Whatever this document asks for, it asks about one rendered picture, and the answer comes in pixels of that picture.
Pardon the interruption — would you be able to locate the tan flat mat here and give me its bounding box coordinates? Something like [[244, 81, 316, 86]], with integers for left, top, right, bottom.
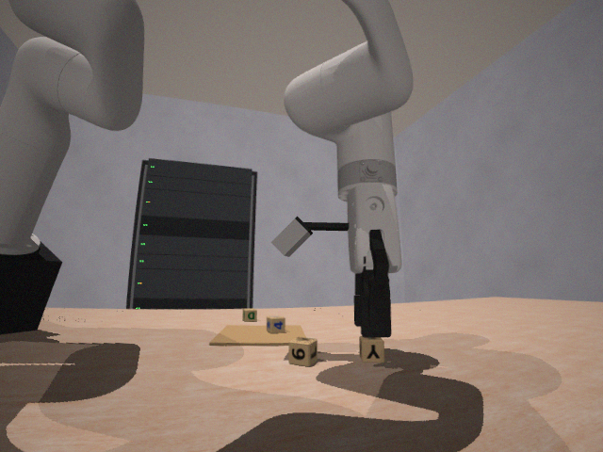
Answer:
[[209, 325, 306, 346]]

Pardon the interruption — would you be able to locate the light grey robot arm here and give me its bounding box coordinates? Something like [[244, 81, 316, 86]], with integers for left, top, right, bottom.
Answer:
[[0, 0, 414, 257]]

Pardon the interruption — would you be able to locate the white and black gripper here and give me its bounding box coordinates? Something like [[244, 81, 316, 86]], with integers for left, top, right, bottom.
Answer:
[[338, 182, 402, 337]]

